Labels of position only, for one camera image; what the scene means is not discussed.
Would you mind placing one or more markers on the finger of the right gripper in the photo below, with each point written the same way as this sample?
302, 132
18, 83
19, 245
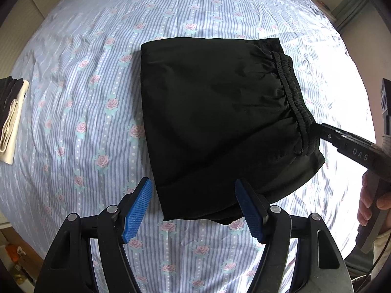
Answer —
343, 140

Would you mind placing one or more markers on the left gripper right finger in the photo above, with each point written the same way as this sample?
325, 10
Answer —
254, 210

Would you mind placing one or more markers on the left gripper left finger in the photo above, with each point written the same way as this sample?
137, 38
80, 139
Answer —
132, 209

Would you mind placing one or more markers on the black pants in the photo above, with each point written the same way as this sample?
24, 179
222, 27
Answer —
218, 111

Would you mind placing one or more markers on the person's right hand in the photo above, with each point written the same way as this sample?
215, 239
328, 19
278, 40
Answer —
364, 212

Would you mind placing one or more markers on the blue floral striped bedsheet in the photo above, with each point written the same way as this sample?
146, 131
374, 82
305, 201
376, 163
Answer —
80, 146

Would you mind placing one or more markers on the green curtain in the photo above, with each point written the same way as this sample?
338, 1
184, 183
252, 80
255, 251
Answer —
346, 11

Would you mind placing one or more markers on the folded cream garment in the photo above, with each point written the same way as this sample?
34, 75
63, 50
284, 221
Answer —
10, 128

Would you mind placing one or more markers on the folded black garment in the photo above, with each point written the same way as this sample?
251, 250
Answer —
9, 89

